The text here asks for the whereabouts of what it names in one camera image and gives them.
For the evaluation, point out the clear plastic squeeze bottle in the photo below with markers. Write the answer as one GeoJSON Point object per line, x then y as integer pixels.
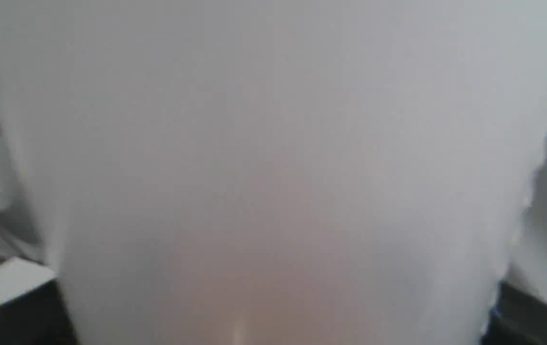
{"type": "Point", "coordinates": [276, 172]}

